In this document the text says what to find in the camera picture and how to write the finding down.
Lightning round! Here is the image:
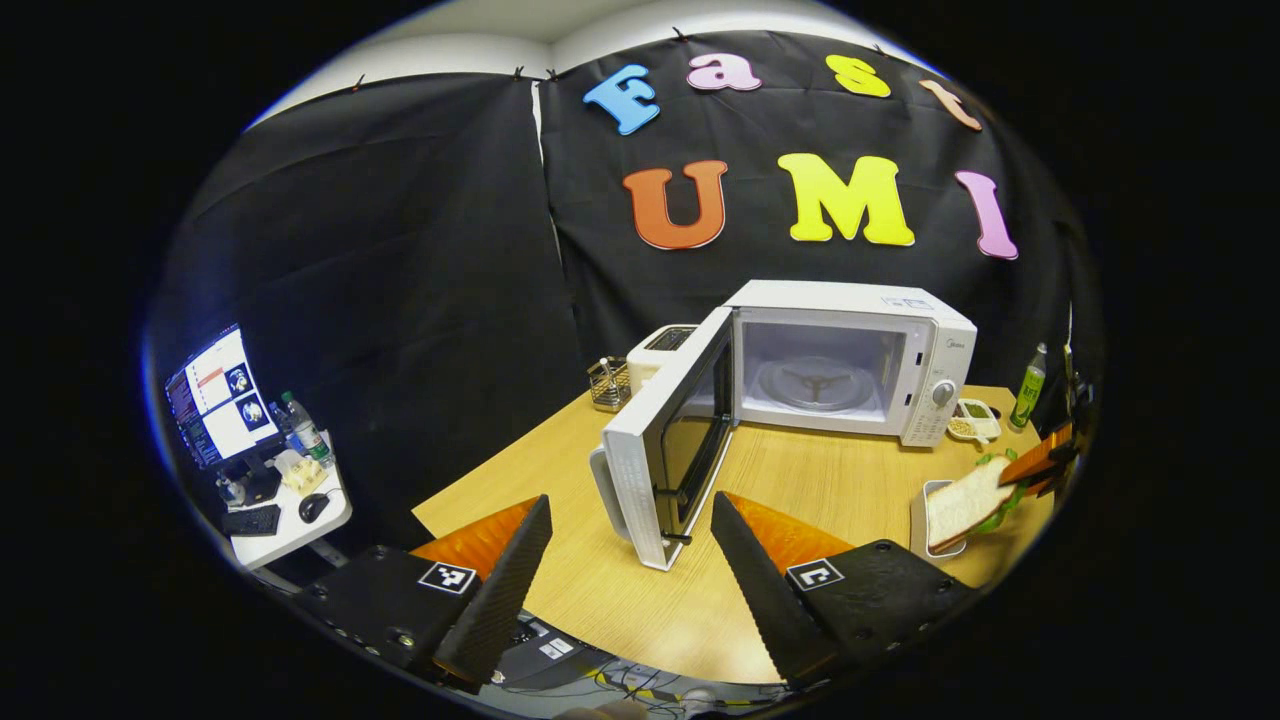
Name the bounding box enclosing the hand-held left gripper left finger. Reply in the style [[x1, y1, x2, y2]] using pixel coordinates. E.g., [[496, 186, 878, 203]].
[[290, 494, 554, 693]]

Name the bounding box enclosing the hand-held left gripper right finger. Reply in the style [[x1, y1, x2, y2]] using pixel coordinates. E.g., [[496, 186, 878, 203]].
[[708, 490, 986, 691]]

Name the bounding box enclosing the sandwich with lettuce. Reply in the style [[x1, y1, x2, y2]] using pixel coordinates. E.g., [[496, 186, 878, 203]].
[[925, 450, 1031, 553]]

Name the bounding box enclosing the white microwave oven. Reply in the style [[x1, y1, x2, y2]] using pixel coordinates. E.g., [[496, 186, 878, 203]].
[[590, 280, 979, 573]]

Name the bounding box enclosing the green drink bottle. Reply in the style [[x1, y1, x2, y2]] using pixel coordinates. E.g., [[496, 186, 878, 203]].
[[1008, 343, 1048, 433]]

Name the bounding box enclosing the divided dish of beans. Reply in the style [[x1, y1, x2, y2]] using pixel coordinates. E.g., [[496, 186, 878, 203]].
[[945, 398, 1003, 444]]

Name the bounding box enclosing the white rectangular dish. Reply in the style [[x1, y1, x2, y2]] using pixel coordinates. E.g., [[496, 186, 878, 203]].
[[908, 480, 969, 561]]

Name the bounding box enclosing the glass turntable plate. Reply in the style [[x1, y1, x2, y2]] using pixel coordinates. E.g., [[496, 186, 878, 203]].
[[755, 355, 881, 414]]

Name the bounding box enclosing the white side desk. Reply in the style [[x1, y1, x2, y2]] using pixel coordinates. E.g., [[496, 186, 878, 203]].
[[228, 455, 354, 571]]

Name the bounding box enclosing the clear water bottle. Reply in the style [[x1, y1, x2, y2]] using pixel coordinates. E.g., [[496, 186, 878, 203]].
[[280, 390, 333, 468]]

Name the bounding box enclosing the black keyboard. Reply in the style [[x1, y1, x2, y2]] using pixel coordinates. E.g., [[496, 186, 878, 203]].
[[222, 504, 284, 539]]

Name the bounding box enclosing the white toaster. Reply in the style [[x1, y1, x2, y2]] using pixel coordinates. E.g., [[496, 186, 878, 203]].
[[626, 323, 701, 396]]

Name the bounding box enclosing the computer monitor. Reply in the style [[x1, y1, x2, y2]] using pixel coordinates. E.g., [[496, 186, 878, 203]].
[[165, 325, 283, 471]]

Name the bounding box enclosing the metal wire holder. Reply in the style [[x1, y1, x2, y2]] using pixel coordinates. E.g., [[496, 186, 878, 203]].
[[587, 356, 633, 414]]

